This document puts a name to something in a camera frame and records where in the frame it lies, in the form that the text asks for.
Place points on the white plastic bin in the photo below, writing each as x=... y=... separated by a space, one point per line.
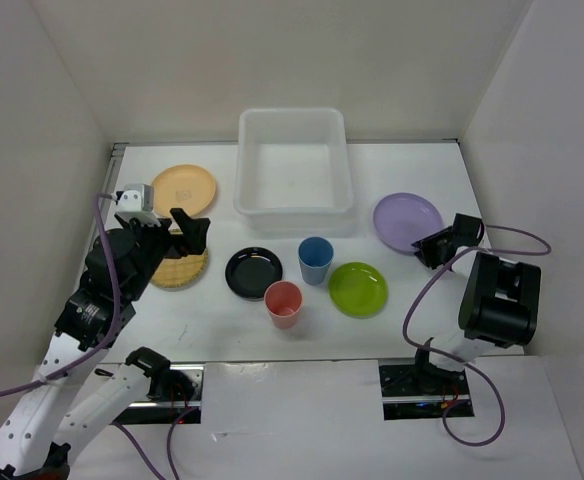
x=293 y=174

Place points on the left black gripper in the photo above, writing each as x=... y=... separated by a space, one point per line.
x=195 y=232

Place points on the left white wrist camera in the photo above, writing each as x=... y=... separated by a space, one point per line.
x=135 y=198

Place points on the yellow woven pattern plate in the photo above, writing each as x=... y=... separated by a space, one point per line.
x=179 y=273

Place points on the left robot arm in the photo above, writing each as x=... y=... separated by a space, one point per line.
x=46 y=431

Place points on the pink plastic cup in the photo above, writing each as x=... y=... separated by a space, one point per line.
x=283 y=301

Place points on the green plastic plate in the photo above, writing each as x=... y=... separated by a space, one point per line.
x=358 y=289

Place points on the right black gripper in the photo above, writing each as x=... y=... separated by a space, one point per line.
x=426 y=247

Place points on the purple plastic plate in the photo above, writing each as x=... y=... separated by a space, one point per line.
x=401 y=219

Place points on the black plate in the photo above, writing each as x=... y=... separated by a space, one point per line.
x=251 y=271

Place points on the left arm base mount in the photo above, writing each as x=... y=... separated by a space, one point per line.
x=172 y=395

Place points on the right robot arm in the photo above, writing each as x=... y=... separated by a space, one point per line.
x=499 y=307

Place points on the orange plastic plate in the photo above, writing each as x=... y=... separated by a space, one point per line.
x=191 y=188

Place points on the blue plastic cup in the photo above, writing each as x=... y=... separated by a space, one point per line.
x=315 y=256

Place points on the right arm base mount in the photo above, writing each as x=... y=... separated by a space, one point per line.
x=408 y=394

